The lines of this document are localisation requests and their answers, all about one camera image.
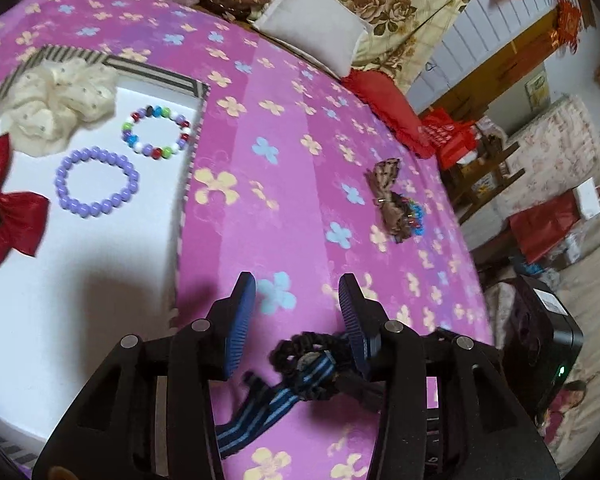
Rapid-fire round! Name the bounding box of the wooden chair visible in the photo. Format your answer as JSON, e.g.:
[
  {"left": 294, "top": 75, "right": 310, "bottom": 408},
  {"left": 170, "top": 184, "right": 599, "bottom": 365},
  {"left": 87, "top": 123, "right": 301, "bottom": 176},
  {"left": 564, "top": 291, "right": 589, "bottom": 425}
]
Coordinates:
[{"left": 442, "top": 127, "right": 527, "bottom": 213}]

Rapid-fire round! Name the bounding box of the white box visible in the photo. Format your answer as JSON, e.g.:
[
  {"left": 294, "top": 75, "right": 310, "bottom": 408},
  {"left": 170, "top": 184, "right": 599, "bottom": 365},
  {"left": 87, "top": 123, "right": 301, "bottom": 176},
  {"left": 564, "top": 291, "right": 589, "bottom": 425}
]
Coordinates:
[{"left": 574, "top": 177, "right": 600, "bottom": 222}]

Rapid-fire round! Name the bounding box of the brown dotted bow hair tie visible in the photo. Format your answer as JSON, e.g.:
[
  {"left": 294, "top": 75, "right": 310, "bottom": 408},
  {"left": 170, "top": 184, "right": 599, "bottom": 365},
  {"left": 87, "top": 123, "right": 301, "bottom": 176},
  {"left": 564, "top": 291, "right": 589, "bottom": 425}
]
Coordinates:
[{"left": 364, "top": 158, "right": 415, "bottom": 246}]

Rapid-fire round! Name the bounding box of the red printed shopping bag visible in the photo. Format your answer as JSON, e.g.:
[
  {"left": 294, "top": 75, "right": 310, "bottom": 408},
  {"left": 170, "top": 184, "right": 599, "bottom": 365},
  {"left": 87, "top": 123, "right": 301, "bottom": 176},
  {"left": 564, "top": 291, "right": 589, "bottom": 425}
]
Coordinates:
[{"left": 420, "top": 106, "right": 478, "bottom": 171}]

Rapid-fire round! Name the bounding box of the red door knot decoration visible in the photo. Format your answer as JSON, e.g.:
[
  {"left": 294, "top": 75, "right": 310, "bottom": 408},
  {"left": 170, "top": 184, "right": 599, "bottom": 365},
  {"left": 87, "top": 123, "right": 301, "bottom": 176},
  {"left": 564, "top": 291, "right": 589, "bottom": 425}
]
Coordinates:
[{"left": 547, "top": 0, "right": 581, "bottom": 55}]

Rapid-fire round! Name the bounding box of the cream dotted scrunchie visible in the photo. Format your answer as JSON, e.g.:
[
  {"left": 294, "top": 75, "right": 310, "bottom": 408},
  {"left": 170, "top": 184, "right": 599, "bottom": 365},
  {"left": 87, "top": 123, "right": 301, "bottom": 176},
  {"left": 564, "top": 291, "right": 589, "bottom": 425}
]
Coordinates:
[{"left": 2, "top": 57, "right": 118, "bottom": 156}]

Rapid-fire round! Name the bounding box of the orange wooden door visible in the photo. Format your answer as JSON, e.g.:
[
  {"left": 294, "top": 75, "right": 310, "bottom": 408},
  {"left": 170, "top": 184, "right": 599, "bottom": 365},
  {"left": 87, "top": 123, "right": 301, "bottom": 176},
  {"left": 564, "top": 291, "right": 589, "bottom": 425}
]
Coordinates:
[{"left": 480, "top": 10, "right": 563, "bottom": 111}]

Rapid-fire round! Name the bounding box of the cream floral quilt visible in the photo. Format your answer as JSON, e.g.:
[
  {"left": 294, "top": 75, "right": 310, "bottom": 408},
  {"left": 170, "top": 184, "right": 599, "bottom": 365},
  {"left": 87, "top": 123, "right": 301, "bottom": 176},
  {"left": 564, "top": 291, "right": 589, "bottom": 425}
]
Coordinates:
[{"left": 300, "top": 0, "right": 488, "bottom": 91}]

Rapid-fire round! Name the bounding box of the red plastic bag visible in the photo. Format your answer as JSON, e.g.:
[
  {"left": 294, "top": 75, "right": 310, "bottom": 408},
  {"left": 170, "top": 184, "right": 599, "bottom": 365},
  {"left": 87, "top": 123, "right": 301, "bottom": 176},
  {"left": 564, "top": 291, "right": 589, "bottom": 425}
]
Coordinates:
[{"left": 509, "top": 194, "right": 581, "bottom": 266}]

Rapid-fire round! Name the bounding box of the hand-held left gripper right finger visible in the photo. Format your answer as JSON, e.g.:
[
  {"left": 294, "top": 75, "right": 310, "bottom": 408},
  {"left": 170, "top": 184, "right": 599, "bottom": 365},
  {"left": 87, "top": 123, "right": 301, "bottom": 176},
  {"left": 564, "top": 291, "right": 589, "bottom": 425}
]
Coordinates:
[{"left": 338, "top": 273, "right": 562, "bottom": 480}]

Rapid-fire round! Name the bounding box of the printed cloth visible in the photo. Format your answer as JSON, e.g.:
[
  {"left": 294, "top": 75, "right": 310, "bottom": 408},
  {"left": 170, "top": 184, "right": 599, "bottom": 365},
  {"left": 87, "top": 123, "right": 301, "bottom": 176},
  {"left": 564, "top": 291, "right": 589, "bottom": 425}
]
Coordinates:
[{"left": 537, "top": 379, "right": 592, "bottom": 453}]

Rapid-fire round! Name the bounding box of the red bow hair clip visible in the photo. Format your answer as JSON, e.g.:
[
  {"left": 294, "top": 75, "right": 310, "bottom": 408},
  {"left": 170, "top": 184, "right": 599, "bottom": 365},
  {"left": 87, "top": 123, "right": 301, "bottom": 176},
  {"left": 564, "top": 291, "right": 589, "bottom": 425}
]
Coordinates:
[{"left": 0, "top": 135, "right": 50, "bottom": 275}]

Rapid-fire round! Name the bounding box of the blue striped bow hair tie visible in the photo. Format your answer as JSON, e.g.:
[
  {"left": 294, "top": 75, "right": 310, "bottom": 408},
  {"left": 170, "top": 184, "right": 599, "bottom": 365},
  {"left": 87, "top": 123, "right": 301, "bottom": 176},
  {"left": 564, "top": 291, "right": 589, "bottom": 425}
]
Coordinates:
[{"left": 215, "top": 330, "right": 381, "bottom": 461}]

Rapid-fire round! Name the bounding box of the blue bead bracelet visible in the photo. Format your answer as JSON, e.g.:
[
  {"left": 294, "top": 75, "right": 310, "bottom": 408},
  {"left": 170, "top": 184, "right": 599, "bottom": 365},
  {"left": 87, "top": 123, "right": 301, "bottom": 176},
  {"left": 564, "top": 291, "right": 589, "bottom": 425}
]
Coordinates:
[{"left": 402, "top": 201, "right": 427, "bottom": 239}]

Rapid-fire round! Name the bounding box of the white pillow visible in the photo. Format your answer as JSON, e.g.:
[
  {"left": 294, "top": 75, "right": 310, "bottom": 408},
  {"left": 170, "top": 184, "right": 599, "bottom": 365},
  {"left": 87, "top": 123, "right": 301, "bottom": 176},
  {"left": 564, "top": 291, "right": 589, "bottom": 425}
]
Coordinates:
[{"left": 252, "top": 0, "right": 376, "bottom": 78}]

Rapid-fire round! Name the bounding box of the red ruffled pillow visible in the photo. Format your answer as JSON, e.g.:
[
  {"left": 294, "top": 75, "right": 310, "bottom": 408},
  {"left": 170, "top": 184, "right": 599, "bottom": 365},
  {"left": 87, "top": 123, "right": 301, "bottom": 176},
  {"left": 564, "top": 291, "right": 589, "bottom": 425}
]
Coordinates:
[{"left": 341, "top": 69, "right": 433, "bottom": 160}]

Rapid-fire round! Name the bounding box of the multicolour bead bracelet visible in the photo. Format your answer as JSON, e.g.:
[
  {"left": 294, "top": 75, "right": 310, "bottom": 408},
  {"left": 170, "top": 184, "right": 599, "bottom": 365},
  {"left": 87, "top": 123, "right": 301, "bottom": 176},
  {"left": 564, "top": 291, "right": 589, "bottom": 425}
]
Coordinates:
[{"left": 120, "top": 104, "right": 193, "bottom": 160}]

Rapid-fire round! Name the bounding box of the striped cardboard tray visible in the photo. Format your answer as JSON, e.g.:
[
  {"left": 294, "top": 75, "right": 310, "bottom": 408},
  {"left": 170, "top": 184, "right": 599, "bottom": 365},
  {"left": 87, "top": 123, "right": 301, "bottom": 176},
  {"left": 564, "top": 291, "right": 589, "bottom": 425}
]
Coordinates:
[{"left": 0, "top": 45, "right": 212, "bottom": 471}]

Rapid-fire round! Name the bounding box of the purple bead bracelet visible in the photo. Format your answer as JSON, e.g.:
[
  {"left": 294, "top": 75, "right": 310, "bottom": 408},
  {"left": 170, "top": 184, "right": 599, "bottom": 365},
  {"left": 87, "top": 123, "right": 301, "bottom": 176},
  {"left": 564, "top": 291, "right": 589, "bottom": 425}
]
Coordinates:
[{"left": 55, "top": 146, "right": 141, "bottom": 219}]

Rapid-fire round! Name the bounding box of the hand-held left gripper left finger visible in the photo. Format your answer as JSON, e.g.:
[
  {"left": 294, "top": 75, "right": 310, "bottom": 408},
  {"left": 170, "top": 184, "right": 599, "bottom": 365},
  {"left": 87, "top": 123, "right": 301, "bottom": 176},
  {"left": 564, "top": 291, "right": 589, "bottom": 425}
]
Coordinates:
[{"left": 31, "top": 271, "right": 257, "bottom": 480}]

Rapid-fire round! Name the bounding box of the wall calendar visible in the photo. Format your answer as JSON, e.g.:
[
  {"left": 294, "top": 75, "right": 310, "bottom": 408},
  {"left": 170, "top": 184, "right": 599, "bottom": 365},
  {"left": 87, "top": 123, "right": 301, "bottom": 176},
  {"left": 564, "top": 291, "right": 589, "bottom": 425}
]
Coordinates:
[{"left": 524, "top": 72, "right": 550, "bottom": 112}]

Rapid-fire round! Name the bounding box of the pale floral cloth cover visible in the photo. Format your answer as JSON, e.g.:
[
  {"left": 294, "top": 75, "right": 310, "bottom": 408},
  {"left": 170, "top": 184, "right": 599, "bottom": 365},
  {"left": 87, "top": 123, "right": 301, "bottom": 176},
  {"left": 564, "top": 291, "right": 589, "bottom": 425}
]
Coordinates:
[{"left": 495, "top": 94, "right": 600, "bottom": 221}]

